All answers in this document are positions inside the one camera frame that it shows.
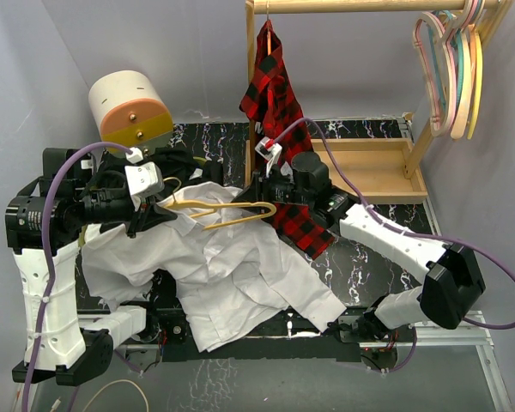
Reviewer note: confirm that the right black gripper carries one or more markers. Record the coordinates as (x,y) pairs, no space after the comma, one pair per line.
(259,190)

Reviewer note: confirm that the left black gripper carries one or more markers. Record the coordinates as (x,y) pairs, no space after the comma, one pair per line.
(149,214)

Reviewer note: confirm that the thin natural wooden hanger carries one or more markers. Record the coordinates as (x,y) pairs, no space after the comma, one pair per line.
(214,206)

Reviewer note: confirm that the white button-up shirt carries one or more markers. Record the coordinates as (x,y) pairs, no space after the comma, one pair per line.
(228,280)

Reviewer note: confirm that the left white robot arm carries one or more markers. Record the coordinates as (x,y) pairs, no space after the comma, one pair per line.
(43,224)

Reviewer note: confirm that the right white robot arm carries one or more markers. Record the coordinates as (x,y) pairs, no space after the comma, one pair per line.
(450,281)

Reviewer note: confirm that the red black plaid shirt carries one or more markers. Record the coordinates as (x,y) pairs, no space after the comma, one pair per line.
(270,102)

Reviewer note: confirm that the orange wooden hanger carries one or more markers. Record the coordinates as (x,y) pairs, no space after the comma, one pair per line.
(271,39)

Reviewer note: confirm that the natural wide wooden hanger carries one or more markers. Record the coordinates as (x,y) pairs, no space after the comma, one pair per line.
(456,38)

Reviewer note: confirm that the teal wooden hanger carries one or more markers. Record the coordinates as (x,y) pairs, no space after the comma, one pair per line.
(454,81)

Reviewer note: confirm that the yellow wooden hanger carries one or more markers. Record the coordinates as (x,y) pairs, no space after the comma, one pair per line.
(480,35)

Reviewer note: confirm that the black garment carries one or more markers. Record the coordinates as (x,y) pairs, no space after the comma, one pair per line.
(176,162)

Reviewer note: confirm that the cream cylinder with coloured lid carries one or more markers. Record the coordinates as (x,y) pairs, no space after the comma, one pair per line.
(128,111)

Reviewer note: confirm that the wooden clothes rack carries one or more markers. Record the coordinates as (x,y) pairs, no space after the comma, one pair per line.
(387,170)

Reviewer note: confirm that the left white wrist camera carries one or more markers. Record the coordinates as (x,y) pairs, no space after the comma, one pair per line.
(144,178)

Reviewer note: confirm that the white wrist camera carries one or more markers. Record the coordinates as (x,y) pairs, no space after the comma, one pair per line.
(270,151)
(144,178)

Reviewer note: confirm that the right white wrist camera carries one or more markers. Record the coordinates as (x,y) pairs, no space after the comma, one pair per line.
(270,151)

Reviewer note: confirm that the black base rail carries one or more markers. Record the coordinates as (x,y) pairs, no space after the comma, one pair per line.
(286,336)

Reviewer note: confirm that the aluminium table frame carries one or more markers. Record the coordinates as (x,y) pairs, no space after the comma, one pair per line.
(428,332)

